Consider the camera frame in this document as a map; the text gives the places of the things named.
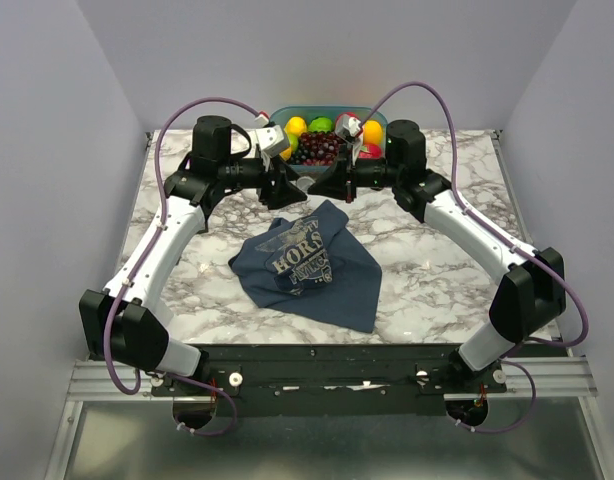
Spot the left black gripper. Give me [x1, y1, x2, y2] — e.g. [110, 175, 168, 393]
[219, 150, 309, 210]

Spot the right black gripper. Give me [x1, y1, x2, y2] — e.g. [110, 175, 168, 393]
[307, 143, 402, 205]

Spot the blue printed tank top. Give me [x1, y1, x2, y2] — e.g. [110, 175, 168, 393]
[229, 200, 382, 333]

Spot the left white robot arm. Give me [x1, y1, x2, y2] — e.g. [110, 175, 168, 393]
[79, 114, 306, 395]

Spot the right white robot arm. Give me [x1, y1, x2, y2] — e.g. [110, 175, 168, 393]
[308, 114, 566, 392]

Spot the dark grape bunch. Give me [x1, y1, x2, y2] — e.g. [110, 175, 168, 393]
[289, 132, 343, 166]

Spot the red pomegranate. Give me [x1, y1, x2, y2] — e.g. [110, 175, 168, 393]
[358, 144, 383, 159]

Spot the light green fruit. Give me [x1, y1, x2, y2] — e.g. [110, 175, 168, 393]
[287, 133, 299, 153]

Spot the green lime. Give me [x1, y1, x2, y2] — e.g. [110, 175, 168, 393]
[308, 116, 334, 133]

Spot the yellow lemon right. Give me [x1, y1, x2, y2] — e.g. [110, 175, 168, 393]
[363, 120, 384, 146]

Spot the yellow lemon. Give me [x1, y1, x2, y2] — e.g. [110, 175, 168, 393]
[284, 116, 308, 137]
[363, 120, 384, 146]

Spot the yellow lemon left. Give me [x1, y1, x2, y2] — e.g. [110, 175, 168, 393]
[284, 116, 308, 137]

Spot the teal plastic fruit container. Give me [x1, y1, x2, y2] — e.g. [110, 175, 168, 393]
[271, 105, 388, 177]

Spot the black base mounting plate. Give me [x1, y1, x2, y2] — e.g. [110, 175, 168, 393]
[89, 342, 571, 419]

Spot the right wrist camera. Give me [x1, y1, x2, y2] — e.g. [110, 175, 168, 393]
[334, 113, 363, 155]

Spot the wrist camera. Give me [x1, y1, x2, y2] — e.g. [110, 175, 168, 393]
[254, 125, 291, 158]
[334, 113, 363, 155]

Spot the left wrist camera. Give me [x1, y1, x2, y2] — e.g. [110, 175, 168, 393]
[254, 125, 291, 158]

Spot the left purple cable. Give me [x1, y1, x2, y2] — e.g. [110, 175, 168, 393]
[102, 98, 271, 437]

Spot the aluminium rail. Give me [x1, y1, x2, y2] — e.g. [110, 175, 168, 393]
[68, 357, 598, 401]

